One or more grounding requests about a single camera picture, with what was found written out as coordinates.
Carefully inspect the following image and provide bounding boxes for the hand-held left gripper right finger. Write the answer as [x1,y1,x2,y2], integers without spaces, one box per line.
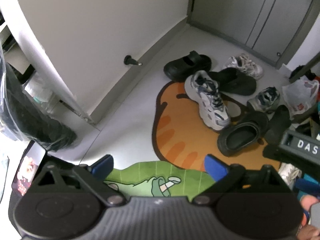
[193,154,289,207]

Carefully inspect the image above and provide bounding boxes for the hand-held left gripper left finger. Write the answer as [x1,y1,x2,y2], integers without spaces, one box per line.
[29,154,127,207]

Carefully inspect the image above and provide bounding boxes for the black suede clog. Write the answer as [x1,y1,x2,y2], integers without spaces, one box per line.
[264,104,292,145]
[209,67,257,96]

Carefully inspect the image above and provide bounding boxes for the black chunky strap shoe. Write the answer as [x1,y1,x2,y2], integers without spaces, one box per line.
[164,51,212,79]
[217,111,269,157]

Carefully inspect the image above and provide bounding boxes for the grey navy mesh sneaker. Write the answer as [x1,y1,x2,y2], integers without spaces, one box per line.
[184,70,231,131]
[247,87,280,114]

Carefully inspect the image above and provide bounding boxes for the green cartoon mat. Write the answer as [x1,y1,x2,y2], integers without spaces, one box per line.
[104,161,220,203]

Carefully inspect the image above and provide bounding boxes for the white plastic bag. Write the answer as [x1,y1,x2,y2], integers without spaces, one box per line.
[282,76,320,120]

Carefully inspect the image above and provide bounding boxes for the orange cartoon mat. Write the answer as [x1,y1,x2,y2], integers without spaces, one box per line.
[152,81,280,172]

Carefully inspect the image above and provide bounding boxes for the black crinkled bag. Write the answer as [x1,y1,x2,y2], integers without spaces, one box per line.
[289,65,315,80]

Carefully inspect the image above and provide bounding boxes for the smartphone with colourful screen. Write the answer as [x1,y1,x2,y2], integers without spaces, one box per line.
[11,140,48,197]

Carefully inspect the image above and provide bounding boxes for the dark plastic-wrapped bundle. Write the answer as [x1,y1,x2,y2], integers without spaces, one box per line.
[0,47,77,152]

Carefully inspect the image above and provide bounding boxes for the grey door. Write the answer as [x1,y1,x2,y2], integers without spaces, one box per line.
[187,0,320,69]

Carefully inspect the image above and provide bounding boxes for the white shelf unit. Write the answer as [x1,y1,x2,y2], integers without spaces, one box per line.
[0,15,38,80]

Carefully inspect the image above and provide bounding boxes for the black wall door stopper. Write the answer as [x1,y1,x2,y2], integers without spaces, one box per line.
[124,55,143,67]

